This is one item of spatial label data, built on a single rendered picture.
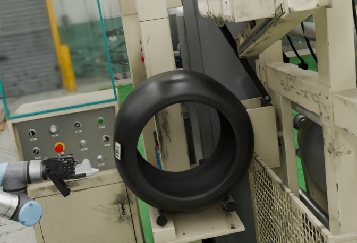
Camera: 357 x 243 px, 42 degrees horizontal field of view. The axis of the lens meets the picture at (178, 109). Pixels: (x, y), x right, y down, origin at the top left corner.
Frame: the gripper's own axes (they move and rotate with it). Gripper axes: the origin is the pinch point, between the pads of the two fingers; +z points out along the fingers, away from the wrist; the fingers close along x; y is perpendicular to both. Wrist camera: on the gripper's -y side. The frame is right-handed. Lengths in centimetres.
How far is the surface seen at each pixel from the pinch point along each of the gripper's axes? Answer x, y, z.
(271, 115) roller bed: 19, 14, 79
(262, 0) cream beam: -36, 66, 56
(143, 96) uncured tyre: -8.3, 31.7, 20.0
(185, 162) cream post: 26.1, -8.1, 40.2
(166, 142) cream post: 26.1, 2.4, 31.5
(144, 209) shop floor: 192, -109, 27
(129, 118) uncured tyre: -9.8, 23.9, 14.4
